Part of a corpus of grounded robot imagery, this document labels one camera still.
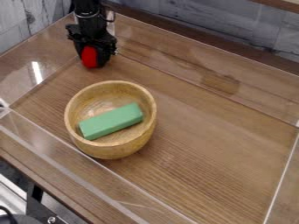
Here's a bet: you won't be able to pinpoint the clear acrylic tray walls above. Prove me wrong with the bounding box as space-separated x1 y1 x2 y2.
0 16 299 224

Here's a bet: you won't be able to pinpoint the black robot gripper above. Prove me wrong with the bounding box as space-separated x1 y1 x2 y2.
65 13 117 67

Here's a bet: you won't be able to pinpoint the green rectangular block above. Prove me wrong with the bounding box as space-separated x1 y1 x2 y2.
79 102 144 141

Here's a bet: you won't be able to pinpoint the black cable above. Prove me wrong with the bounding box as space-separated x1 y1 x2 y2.
0 205 18 224

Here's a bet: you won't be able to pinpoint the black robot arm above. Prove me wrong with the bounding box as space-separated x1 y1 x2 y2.
65 0 117 68

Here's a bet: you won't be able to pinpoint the wooden bowl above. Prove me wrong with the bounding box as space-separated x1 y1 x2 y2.
64 80 157 159

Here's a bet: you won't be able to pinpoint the red plush fruit green stem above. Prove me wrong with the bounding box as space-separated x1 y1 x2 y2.
80 45 97 68

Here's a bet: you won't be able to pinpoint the black metal table frame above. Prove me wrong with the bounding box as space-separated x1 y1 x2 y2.
25 184 68 224

